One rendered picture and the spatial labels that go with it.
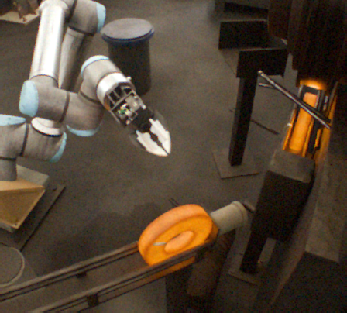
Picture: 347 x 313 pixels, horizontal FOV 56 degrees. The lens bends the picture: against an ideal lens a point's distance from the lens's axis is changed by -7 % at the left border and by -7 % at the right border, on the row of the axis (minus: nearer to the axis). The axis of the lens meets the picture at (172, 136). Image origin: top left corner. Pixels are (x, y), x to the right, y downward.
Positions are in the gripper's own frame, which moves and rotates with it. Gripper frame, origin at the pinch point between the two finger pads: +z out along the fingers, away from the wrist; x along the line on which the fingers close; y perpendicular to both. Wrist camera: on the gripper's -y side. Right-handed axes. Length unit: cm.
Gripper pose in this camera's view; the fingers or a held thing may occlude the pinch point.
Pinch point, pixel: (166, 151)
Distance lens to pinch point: 75.1
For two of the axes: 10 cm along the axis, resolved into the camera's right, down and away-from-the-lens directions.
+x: 7.4, -6.7, -0.1
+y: -4.1, -4.5, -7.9
